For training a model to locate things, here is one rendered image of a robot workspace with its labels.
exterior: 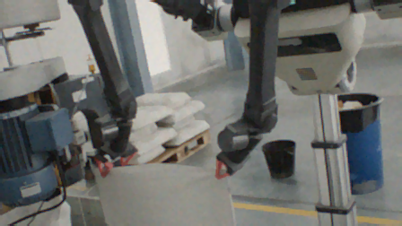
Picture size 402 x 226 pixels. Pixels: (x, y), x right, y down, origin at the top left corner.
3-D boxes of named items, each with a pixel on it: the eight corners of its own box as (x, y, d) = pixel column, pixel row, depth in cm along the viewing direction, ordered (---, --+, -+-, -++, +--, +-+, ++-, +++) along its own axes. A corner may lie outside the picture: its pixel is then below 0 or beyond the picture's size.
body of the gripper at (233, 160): (214, 158, 126) (227, 140, 121) (231, 145, 134) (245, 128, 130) (231, 175, 124) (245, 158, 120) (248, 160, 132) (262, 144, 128)
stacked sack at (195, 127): (213, 130, 528) (211, 117, 524) (179, 150, 475) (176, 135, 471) (182, 130, 552) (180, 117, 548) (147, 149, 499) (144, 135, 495)
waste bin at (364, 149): (397, 172, 363) (390, 91, 348) (381, 200, 322) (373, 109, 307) (336, 169, 390) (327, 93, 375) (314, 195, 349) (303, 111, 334)
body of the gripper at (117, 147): (99, 152, 148) (102, 133, 145) (120, 141, 156) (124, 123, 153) (113, 162, 146) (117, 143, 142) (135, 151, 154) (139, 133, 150)
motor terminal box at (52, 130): (78, 147, 125) (68, 106, 122) (62, 161, 116) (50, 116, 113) (50, 151, 127) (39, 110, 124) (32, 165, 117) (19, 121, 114)
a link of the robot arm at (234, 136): (280, 116, 118) (257, 99, 123) (250, 119, 110) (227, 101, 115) (262, 154, 123) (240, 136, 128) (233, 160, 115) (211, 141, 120)
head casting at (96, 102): (121, 143, 172) (104, 64, 165) (71, 167, 153) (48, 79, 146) (67, 141, 189) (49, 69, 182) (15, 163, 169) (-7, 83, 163)
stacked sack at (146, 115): (177, 115, 470) (174, 100, 467) (135, 135, 418) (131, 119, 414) (145, 115, 494) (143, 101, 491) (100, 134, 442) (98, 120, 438)
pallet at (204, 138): (211, 142, 529) (209, 129, 526) (147, 184, 431) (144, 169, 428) (154, 141, 573) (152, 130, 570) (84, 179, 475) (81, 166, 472)
